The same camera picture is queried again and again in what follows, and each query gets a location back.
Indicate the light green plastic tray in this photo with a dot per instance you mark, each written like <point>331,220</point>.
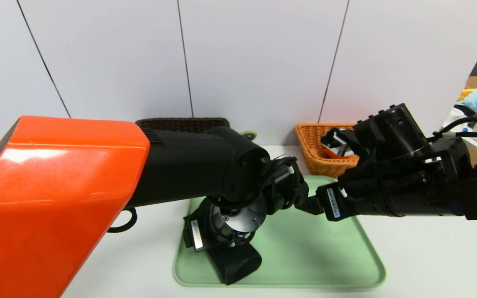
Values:
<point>304,256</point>

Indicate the yellow plush toy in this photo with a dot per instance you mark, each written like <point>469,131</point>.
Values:
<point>463,96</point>

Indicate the orange fruit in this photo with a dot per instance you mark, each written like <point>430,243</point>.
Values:
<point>330,152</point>

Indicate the dark grey box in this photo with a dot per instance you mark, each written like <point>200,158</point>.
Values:
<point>476,69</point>

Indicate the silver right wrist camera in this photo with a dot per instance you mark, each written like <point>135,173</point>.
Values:
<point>338,142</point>

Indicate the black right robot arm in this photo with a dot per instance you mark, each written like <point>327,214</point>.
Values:
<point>429,182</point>

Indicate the orange wicker basket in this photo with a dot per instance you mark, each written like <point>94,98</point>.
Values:
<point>309,140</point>

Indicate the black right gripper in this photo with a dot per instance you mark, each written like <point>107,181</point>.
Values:
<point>333,203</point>

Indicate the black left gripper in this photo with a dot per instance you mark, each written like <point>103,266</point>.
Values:
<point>194,234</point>

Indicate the dark brown wicker basket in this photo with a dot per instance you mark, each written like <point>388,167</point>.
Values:
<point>180,123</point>

